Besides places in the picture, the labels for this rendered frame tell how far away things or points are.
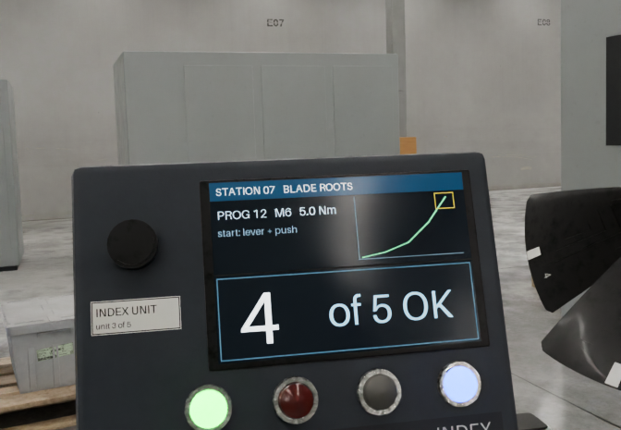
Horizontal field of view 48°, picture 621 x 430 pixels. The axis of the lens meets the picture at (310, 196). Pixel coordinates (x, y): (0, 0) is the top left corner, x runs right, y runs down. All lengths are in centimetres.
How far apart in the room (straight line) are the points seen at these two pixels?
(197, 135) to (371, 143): 169
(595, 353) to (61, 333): 279
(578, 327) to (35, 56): 1225
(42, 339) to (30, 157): 952
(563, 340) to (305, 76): 571
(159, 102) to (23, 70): 684
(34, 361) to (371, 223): 315
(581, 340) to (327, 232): 68
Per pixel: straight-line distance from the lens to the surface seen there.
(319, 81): 667
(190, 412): 42
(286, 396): 42
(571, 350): 106
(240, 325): 42
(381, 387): 43
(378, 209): 44
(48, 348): 352
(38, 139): 1288
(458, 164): 46
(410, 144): 925
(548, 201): 136
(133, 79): 628
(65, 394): 349
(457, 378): 44
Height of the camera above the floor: 127
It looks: 5 degrees down
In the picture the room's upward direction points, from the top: 2 degrees counter-clockwise
